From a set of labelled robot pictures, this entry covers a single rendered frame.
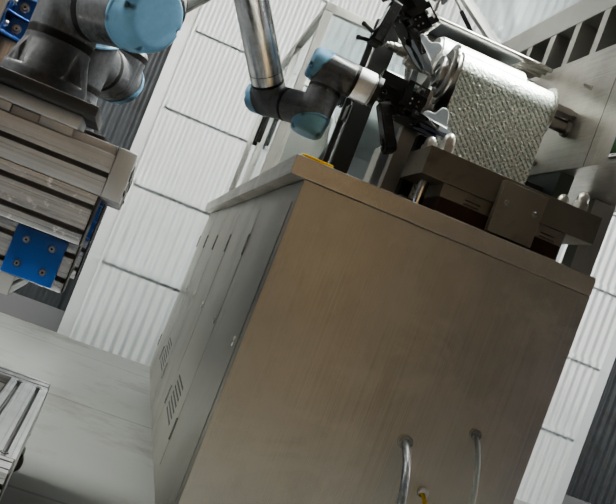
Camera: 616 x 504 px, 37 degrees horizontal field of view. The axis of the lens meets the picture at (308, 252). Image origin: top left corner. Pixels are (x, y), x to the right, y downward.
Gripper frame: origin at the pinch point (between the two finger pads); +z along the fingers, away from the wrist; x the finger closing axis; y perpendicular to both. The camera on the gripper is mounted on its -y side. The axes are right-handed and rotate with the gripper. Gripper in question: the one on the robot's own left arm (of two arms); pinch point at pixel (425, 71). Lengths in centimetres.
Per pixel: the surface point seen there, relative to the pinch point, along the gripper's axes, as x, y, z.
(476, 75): -8.2, 7.1, 6.3
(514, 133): -8.5, 8.8, 22.0
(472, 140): -8.4, -0.8, 18.7
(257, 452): -34, -77, 49
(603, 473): 311, 99, 263
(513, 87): -8.0, 13.8, 12.7
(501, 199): -29.9, -9.3, 30.3
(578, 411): 305, 101, 218
